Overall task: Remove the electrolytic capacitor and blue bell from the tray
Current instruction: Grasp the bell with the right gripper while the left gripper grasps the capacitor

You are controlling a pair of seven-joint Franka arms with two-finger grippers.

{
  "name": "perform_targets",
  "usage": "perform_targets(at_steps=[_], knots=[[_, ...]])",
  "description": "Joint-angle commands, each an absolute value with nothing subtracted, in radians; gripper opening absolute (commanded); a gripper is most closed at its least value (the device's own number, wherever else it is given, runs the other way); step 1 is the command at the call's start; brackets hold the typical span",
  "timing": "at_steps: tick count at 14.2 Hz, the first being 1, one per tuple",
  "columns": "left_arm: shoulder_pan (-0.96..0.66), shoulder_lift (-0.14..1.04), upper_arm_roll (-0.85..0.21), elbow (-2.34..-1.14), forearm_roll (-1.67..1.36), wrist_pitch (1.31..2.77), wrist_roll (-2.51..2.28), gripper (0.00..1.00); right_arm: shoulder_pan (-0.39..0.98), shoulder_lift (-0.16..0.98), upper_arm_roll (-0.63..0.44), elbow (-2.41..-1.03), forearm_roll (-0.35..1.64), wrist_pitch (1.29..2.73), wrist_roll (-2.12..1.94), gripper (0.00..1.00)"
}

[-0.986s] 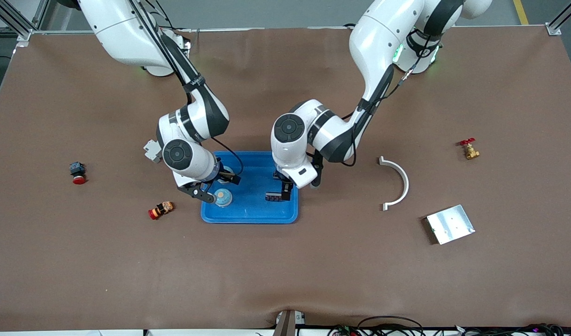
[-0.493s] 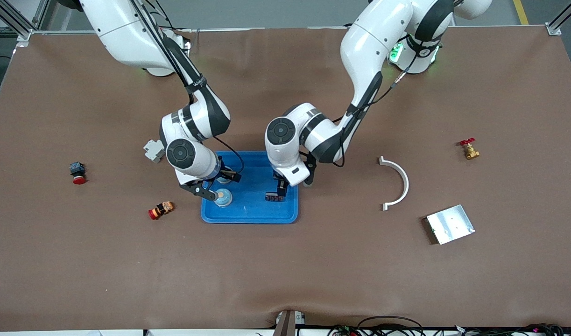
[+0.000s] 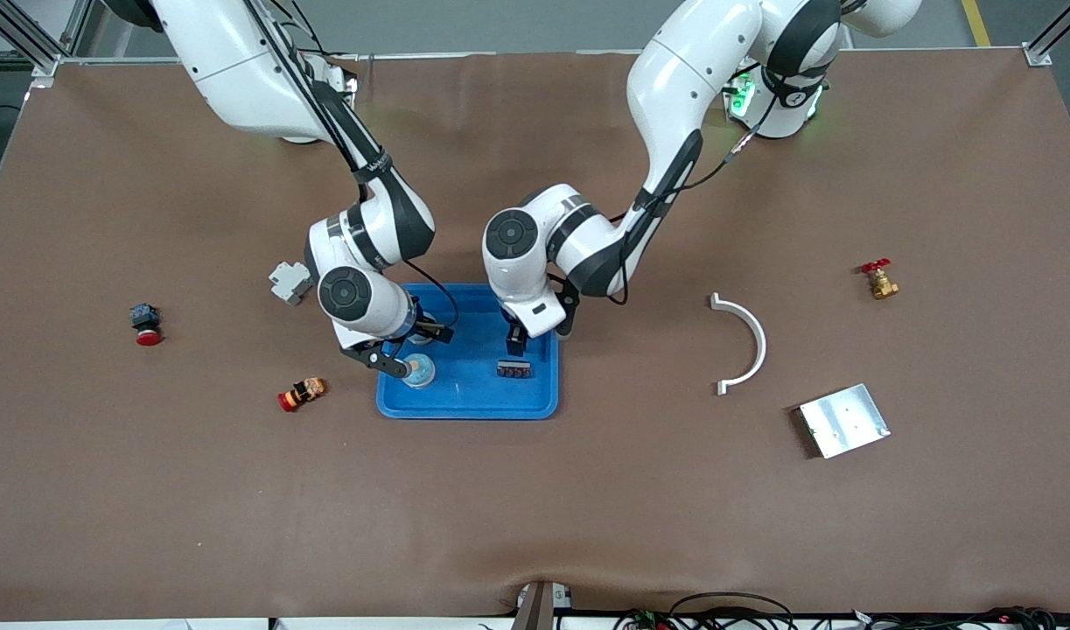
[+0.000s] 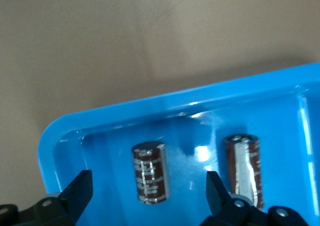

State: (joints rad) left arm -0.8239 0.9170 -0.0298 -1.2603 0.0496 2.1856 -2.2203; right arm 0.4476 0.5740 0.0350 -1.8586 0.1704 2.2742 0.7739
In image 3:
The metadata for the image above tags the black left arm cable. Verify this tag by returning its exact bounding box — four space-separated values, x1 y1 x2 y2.
605 83 785 307

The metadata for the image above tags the blue plastic tray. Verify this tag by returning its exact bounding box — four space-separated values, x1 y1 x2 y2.
375 283 560 421

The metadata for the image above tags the grey terminal block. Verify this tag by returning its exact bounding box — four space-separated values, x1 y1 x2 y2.
269 260 315 306

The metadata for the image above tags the red mushroom push button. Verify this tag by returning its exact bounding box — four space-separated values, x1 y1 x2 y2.
129 303 164 347

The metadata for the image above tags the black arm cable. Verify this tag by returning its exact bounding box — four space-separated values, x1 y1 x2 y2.
241 0 459 333
605 83 785 307

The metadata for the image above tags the white curved plastic bracket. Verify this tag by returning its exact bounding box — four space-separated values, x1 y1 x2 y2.
710 292 768 396

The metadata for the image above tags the black cable bundle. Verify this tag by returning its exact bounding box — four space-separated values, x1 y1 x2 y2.
613 591 1070 630

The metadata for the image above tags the grey metal camera post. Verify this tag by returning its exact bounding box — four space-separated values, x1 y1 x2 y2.
510 581 576 630

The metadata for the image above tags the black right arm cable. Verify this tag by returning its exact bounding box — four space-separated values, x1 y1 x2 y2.
241 0 459 333

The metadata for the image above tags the silver metal plate box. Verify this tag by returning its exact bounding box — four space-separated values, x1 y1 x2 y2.
795 383 892 459

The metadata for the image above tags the brass valve red handle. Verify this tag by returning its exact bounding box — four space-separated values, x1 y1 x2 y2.
860 258 900 300

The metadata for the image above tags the brown table cover sheet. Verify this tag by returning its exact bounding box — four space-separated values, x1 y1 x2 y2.
0 48 1070 624

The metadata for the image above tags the orange switch with red cap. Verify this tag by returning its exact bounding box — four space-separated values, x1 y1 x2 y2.
277 377 328 413

